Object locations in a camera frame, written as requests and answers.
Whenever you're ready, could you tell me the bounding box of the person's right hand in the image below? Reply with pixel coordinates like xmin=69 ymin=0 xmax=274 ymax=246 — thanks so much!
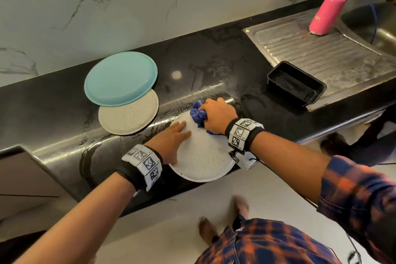
xmin=199 ymin=97 xmax=239 ymax=136

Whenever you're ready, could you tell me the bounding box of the person's left hand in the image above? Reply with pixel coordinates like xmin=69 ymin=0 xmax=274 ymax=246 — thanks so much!
xmin=144 ymin=120 xmax=193 ymax=166

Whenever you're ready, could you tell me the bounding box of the blue striped cloth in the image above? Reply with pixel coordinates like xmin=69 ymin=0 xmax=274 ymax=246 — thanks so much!
xmin=189 ymin=100 xmax=214 ymax=134

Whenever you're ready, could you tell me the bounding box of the speckled white plate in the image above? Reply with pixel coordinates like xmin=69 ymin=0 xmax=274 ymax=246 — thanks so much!
xmin=98 ymin=88 xmax=160 ymax=137
xmin=168 ymin=109 xmax=239 ymax=184

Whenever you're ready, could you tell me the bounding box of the teal plate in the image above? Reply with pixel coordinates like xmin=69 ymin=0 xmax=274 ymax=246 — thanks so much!
xmin=83 ymin=51 xmax=159 ymax=108

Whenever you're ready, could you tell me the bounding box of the person's right forearm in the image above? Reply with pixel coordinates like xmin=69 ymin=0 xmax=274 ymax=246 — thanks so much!
xmin=250 ymin=131 xmax=332 ymax=203

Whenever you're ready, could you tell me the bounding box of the person's left forearm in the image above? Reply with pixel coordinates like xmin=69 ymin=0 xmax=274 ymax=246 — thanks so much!
xmin=12 ymin=171 xmax=137 ymax=264

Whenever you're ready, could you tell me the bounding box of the person's right foot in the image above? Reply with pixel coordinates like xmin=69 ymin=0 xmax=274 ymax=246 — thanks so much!
xmin=234 ymin=196 xmax=251 ymax=219

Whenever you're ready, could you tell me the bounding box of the person's left foot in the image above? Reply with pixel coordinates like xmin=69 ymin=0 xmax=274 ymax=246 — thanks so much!
xmin=198 ymin=216 xmax=219 ymax=246

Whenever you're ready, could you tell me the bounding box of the left wrist marker band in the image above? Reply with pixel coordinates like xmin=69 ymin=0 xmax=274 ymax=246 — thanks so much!
xmin=115 ymin=144 xmax=165 ymax=192

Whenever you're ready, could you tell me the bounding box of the black plastic tray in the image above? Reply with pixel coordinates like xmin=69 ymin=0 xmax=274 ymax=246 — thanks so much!
xmin=266 ymin=61 xmax=328 ymax=108

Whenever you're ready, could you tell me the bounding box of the steel sink drainboard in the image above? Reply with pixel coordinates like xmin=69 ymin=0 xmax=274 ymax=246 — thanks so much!
xmin=243 ymin=0 xmax=396 ymax=112

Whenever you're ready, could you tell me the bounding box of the red bear cup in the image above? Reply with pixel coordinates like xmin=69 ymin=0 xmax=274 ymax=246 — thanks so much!
xmin=308 ymin=0 xmax=349 ymax=37

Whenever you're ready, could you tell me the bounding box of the brown lower drawer unit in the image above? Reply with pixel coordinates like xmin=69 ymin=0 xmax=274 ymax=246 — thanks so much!
xmin=0 ymin=145 xmax=63 ymax=221

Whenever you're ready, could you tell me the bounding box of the blue orange plaid shirt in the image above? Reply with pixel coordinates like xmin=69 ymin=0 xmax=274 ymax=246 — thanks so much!
xmin=195 ymin=154 xmax=396 ymax=264

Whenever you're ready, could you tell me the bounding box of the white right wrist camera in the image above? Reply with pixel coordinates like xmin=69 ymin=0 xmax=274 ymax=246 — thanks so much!
xmin=229 ymin=149 xmax=259 ymax=171

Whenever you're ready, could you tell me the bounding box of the blue hose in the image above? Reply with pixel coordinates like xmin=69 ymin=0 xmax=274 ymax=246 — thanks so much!
xmin=362 ymin=0 xmax=381 ymax=45

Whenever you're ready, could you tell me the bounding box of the black floor cable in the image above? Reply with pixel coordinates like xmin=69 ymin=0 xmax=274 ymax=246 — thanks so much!
xmin=328 ymin=245 xmax=363 ymax=264

